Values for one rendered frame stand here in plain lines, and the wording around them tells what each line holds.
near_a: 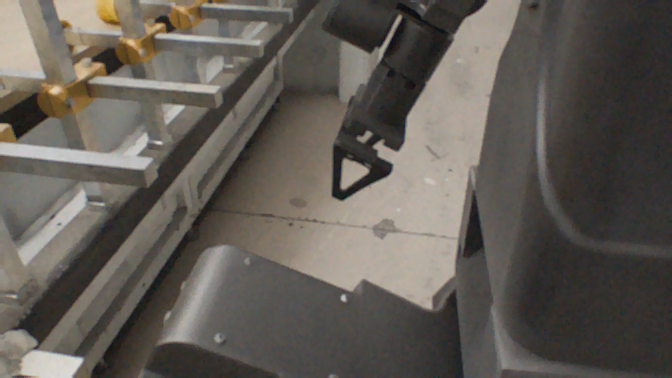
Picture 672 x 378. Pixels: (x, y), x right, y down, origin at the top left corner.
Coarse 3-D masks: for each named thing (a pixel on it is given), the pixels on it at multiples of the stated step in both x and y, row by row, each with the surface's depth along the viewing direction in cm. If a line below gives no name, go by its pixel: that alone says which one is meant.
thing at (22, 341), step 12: (0, 336) 56; (12, 336) 56; (24, 336) 56; (0, 348) 55; (12, 348) 56; (24, 348) 56; (0, 360) 53; (12, 360) 54; (0, 372) 53; (12, 372) 54
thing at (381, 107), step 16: (384, 64) 52; (384, 80) 52; (400, 80) 52; (368, 96) 54; (384, 96) 53; (400, 96) 53; (416, 96) 54; (352, 112) 53; (368, 112) 54; (384, 112) 54; (400, 112) 54; (352, 128) 53; (368, 128) 53; (384, 128) 54; (400, 128) 55; (384, 144) 53; (400, 144) 53
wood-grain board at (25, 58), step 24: (0, 0) 158; (72, 0) 159; (168, 0) 159; (0, 24) 139; (24, 24) 139; (72, 24) 139; (96, 24) 139; (0, 48) 123; (24, 48) 123; (96, 48) 127; (0, 96) 101; (24, 96) 106
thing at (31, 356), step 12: (24, 360) 55; (36, 360) 55; (48, 360) 55; (60, 360) 55; (72, 360) 55; (84, 360) 55; (24, 372) 54; (36, 372) 54; (48, 372) 54; (60, 372) 54; (72, 372) 54; (84, 372) 56
